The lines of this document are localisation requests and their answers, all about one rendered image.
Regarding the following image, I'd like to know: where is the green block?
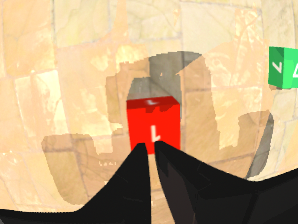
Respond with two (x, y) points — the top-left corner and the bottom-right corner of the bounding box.
(267, 45), (298, 89)

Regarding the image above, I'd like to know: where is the red block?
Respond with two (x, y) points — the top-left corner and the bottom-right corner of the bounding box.
(126, 96), (181, 155)

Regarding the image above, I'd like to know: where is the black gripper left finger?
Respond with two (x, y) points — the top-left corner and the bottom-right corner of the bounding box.
(0, 141), (152, 224)

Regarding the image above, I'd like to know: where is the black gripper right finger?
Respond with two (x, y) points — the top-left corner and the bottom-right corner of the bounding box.
(153, 140), (298, 224)

